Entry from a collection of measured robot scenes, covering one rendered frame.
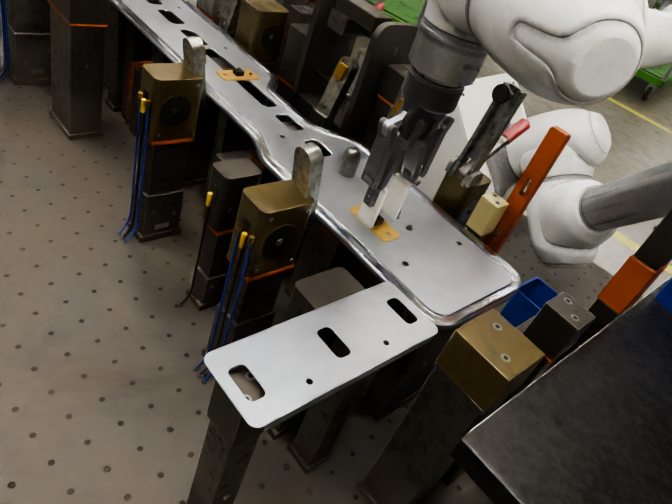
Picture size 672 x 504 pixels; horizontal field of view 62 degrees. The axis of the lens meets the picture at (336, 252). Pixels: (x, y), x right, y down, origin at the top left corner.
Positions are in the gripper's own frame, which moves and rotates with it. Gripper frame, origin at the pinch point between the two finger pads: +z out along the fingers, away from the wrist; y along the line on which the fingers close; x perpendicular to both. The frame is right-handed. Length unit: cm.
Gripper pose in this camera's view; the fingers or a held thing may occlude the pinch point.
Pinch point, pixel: (383, 202)
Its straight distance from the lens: 83.5
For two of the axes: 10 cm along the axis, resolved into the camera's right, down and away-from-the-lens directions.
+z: -2.9, 7.4, 6.0
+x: -6.2, -6.3, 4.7
